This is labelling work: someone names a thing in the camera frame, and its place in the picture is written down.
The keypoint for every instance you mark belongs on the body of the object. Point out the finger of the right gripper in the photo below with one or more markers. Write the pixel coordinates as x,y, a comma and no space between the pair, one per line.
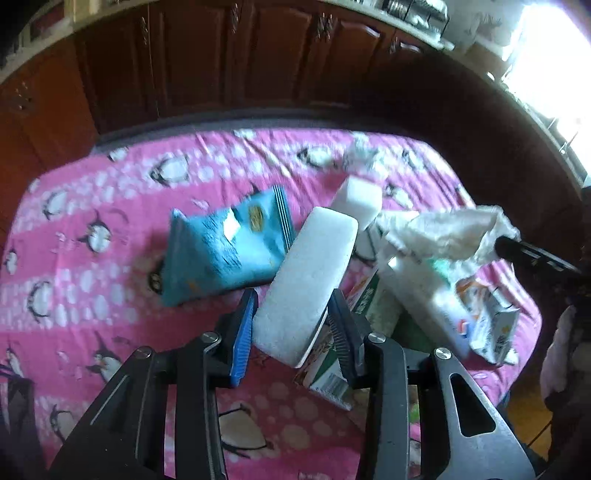
533,258

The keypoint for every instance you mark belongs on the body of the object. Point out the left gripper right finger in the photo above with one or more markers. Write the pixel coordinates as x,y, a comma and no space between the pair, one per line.
370,360

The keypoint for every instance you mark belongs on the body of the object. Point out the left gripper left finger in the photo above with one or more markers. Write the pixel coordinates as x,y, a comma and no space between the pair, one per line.
216,359

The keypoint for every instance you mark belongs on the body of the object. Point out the white paper towel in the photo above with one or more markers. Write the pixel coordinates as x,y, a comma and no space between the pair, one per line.
460,235

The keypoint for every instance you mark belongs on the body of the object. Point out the green white medicine box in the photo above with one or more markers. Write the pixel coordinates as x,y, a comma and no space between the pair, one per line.
321,372

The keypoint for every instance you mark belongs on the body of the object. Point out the white foam block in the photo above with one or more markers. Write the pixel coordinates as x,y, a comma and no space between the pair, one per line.
292,313

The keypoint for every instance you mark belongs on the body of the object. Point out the blue snack bag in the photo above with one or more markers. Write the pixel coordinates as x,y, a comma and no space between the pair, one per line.
231,248

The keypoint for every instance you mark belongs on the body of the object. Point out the dark wooden kitchen cabinets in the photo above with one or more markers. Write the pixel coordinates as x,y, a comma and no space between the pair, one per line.
160,60

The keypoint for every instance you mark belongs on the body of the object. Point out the small orange white carton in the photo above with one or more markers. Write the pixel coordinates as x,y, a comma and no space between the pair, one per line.
494,318

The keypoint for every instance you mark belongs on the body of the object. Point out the small white foam cube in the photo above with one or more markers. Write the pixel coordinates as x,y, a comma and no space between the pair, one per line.
360,199

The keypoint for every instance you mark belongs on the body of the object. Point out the pink penguin tablecloth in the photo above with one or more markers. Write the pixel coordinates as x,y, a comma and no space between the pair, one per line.
75,300

